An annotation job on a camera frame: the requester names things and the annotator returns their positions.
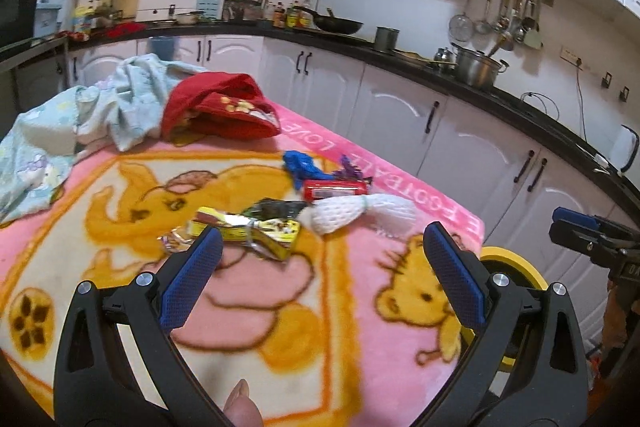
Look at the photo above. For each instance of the black wok pan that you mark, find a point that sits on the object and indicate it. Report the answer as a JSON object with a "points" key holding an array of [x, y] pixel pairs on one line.
{"points": [[326, 23]]}

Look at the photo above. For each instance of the hanging strainer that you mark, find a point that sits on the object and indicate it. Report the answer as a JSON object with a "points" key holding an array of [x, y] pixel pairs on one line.
{"points": [[461, 27]]}

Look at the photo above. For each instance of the purple gold snack wrapper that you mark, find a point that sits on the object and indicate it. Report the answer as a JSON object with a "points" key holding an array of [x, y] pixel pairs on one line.
{"points": [[181, 238]]}

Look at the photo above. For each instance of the steel stock pot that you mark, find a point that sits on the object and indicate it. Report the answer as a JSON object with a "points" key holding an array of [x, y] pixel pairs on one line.
{"points": [[475, 69]]}

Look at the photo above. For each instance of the red cylindrical can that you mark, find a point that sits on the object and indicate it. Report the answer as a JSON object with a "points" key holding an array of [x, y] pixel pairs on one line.
{"points": [[321, 189]]}

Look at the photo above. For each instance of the white foam fruit net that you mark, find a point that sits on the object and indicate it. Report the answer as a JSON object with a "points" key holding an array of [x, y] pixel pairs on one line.
{"points": [[393, 215]]}

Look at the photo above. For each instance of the yellow rimmed black trash bin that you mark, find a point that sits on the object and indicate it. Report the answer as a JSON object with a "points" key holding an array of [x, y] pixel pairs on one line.
{"points": [[522, 273]]}

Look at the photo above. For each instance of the white electric kettle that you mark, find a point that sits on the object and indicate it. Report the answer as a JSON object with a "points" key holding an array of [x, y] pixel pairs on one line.
{"points": [[625, 149]]}

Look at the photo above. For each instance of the red embroidered cloth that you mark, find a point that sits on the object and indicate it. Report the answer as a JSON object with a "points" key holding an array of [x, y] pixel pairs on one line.
{"points": [[231, 106]]}

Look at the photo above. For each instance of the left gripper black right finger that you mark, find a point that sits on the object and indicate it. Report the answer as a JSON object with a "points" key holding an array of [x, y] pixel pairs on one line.
{"points": [[525, 365]]}

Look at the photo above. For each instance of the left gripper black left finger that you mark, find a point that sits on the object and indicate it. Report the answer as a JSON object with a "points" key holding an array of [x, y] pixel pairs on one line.
{"points": [[94, 384]]}

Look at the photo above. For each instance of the yellow packets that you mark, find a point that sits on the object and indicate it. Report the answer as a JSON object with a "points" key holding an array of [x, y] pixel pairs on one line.
{"points": [[273, 239]]}

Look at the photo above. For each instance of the blue crumpled wrapper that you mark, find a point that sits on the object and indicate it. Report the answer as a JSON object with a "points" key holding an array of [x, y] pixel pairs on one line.
{"points": [[301, 167]]}

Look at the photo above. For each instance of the person's right hand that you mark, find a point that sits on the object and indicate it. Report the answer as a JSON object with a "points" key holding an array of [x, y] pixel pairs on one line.
{"points": [[614, 319]]}

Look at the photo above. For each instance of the light blue patterned cloth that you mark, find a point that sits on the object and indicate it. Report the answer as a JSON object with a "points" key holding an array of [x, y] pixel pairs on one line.
{"points": [[44, 144]]}

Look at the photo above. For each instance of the small steel cup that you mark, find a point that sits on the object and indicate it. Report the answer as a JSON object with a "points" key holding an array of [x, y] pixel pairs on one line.
{"points": [[385, 40]]}

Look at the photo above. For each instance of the dark green wrapper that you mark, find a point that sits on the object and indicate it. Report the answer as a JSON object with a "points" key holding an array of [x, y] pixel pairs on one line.
{"points": [[269, 208]]}

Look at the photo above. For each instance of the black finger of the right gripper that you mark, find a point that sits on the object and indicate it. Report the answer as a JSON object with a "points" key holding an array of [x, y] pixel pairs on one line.
{"points": [[606, 243]]}

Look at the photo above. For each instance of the pink cartoon bear blanket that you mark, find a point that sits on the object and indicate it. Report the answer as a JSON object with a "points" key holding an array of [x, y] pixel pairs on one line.
{"points": [[353, 330]]}

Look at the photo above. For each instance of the person's left hand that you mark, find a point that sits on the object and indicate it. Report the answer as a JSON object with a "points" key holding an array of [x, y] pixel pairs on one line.
{"points": [[240, 409]]}

